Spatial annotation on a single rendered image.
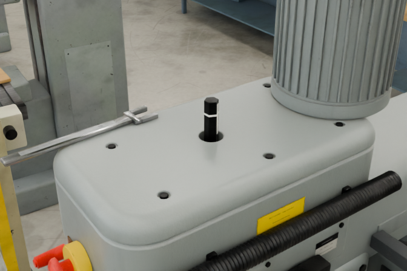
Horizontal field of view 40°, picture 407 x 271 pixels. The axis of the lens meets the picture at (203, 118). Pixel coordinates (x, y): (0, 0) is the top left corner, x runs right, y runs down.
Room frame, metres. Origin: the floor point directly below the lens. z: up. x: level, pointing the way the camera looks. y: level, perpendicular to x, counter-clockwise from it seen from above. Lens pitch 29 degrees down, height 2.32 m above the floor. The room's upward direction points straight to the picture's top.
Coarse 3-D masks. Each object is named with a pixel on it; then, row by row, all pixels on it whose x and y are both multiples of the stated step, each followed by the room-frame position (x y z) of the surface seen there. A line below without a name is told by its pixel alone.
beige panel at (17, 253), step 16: (0, 128) 2.17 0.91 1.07; (0, 144) 2.17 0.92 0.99; (0, 176) 2.15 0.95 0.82; (0, 192) 2.14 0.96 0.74; (0, 208) 2.13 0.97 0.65; (16, 208) 2.18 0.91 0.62; (0, 224) 2.12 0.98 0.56; (16, 224) 2.17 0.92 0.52; (0, 240) 2.11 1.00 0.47; (16, 240) 2.16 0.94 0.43; (16, 256) 2.15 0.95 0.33
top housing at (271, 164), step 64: (128, 128) 0.74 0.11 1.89; (192, 128) 0.74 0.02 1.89; (256, 128) 0.74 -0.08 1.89; (320, 128) 0.74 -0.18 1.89; (64, 192) 0.63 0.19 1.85; (128, 192) 0.58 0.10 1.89; (192, 192) 0.58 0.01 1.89; (256, 192) 0.61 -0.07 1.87; (320, 192) 0.68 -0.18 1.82; (128, 256) 0.51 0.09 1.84; (192, 256) 0.54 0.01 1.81
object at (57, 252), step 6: (60, 246) 0.68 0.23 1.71; (48, 252) 0.66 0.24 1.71; (54, 252) 0.67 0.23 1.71; (60, 252) 0.67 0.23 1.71; (36, 258) 0.65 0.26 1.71; (42, 258) 0.65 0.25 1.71; (48, 258) 0.66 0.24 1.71; (60, 258) 0.66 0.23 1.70; (36, 264) 0.65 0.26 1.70; (42, 264) 0.65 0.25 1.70
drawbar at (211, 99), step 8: (208, 104) 0.71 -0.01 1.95; (216, 104) 0.71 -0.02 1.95; (208, 112) 0.71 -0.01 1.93; (216, 112) 0.71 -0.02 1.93; (208, 120) 0.71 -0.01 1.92; (216, 120) 0.71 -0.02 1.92; (208, 128) 0.71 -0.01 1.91; (216, 128) 0.71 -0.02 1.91; (208, 136) 0.71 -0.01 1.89; (216, 136) 0.72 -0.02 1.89
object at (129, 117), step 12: (144, 108) 0.80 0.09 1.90; (120, 120) 0.75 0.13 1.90; (132, 120) 0.76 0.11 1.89; (144, 120) 0.76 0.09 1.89; (84, 132) 0.72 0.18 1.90; (96, 132) 0.72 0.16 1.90; (48, 144) 0.68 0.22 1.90; (60, 144) 0.69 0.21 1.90; (12, 156) 0.65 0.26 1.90; (24, 156) 0.65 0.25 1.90; (36, 156) 0.66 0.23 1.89
